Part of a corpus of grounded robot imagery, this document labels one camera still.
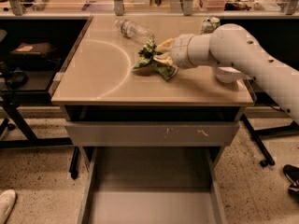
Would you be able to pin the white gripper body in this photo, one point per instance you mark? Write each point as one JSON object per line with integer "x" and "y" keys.
{"x": 179, "y": 50}

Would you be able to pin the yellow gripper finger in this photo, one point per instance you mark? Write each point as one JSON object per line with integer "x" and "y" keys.
{"x": 165, "y": 46}
{"x": 165, "y": 62}

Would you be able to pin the green jalapeno chip bag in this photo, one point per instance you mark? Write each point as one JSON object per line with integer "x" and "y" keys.
{"x": 145, "y": 59}

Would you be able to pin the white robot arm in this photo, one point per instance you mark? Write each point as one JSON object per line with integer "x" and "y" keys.
{"x": 231, "y": 45}

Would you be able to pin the grey open middle drawer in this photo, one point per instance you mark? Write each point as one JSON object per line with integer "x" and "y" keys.
{"x": 151, "y": 185}

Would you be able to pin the grey closed top drawer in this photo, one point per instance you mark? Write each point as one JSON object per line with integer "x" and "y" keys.
{"x": 152, "y": 134}

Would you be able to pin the clear plastic water bottle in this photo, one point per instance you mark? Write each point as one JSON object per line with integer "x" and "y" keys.
{"x": 133, "y": 30}

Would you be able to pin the green drink can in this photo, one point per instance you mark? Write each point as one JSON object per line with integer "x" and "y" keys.
{"x": 209, "y": 25}

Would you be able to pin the white bowl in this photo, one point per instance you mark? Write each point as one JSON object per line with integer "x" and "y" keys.
{"x": 227, "y": 74}

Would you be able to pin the black case with label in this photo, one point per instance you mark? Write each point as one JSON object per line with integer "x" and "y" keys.
{"x": 32, "y": 51}

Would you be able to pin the black headphones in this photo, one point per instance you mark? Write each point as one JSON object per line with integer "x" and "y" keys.
{"x": 15, "y": 79}

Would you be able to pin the black shoe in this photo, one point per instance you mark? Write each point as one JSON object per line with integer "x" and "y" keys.
{"x": 292, "y": 174}

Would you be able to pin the white shoe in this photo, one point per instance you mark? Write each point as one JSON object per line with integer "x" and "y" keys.
{"x": 7, "y": 201}

